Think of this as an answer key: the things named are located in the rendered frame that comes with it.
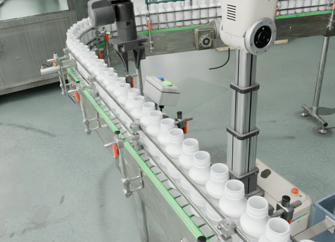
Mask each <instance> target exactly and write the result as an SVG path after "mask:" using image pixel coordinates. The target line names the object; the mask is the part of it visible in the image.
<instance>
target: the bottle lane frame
mask: <svg viewBox="0 0 335 242"><path fill-rule="evenodd" d="M69 73H70V77H71V79H72V81H73V82H74V84H75V87H76V81H79V79H78V78H77V77H76V76H75V74H74V73H73V72H72V71H70V72H69ZM80 85H81V87H84V86H83V84H82V83H81V82H80ZM83 99H84V104H85V109H86V113H87V118H88V119H89V120H90V119H94V118H96V114H95V113H96V112H95V111H97V113H98V119H96V120H93V121H90V123H91V125H92V126H93V128H96V127H98V124H97V120H98V121H99V123H100V128H98V129H95V131H96V132H97V134H98V135H99V137H100V138H101V140H102V141H103V143H104V144H107V143H110V142H113V141H114V136H115V133H114V132H115V131H117V130H119V129H118V128H117V127H116V125H115V124H114V123H113V122H112V120H111V119H110V118H109V116H108V115H107V114H106V112H104V110H103V108H101V107H100V105H99V104H98V103H97V101H95V99H94V98H93V97H92V96H91V95H90V93H89V92H88V91H87V90H83ZM120 134H121V137H122V138H125V136H124V135H123V133H121V132H120ZM123 153H124V159H125V165H126V172H127V177H128V178H129V179H131V178H134V177H136V176H138V175H139V172H138V167H140V169H141V172H142V177H139V178H138V179H135V180H133V181H131V184H132V186H133V187H134V188H138V187H139V186H140V182H139V180H140V178H141V179H142V181H143V187H144V188H141V189H139V190H137V193H138V194H139V196H140V197H141V199H142V200H143V202H144V203H145V205H146V206H147V208H148V209H149V211H150V212H151V214H152V215H153V217H154V218H155V220H156V221H157V222H158V224H159V225H160V227H161V228H162V230H163V231H164V233H165V235H166V236H167V237H168V239H169V240H170V242H196V241H197V238H198V237H199V236H204V234H203V233H202V232H201V231H200V228H201V227H202V226H199V227H197V226H196V224H195V223H194V222H193V221H192V219H191V218H192V217H193V216H190V217H189V216H188V215H187V213H186V212H185V211H184V210H183V208H184V207H185V206H184V207H181V206H180V205H179V203H178V202H177V201H176V199H177V198H178V197H177V198H174V197H173V196H172V195H171V193H170V192H169V190H170V189H169V190H167V189H166V187H165V186H164V185H163V182H164V181H163V182H161V181H160V180H159V179H158V177H157V175H158V174H154V172H153V171H152V170H151V168H152V167H149V166H148V165H147V164H146V161H144V160H143V159H142V158H141V155H139V154H138V153H137V151H136V150H135V149H134V148H133V147H132V144H130V143H129V141H127V142H124V148H123ZM212 237H213V236H212ZM212 237H209V238H206V242H209V239H210V238H212Z"/></svg>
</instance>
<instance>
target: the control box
mask: <svg viewBox="0 0 335 242"><path fill-rule="evenodd" d="M164 81H168V80H167V79H165V78H164V80H160V79H157V78H156V76H146V80H145V85H144V89H143V93H144V94H145V95H147V96H148V97H149V98H150V99H151V100H153V101H154V102H155V107H156V110H158V105H159V108H160V111H161V112H162V108H164V106H176V105H177V101H178V98H179V93H180V88H178V87H177V86H175V85H174V84H172V83H171V85H167V84H164ZM168 82H169V81H168Z"/></svg>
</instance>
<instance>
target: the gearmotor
mask: <svg viewBox="0 0 335 242"><path fill-rule="evenodd" d="M221 22H222V19H221V18H220V19H214V20H212V21H211V23H210V25H202V26H197V27H194V45H195V49H196V50H207V49H214V39H217V38H221V37H220V34H219V29H220V24H221ZM229 58H230V46H228V60H227V62H228V61H229ZM227 62H226V63H227ZM226 63H225V64H226ZM225 64H224V65H225ZM224 65H222V66H219V67H215V68H209V69H216V68H220V67H223V66H224Z"/></svg>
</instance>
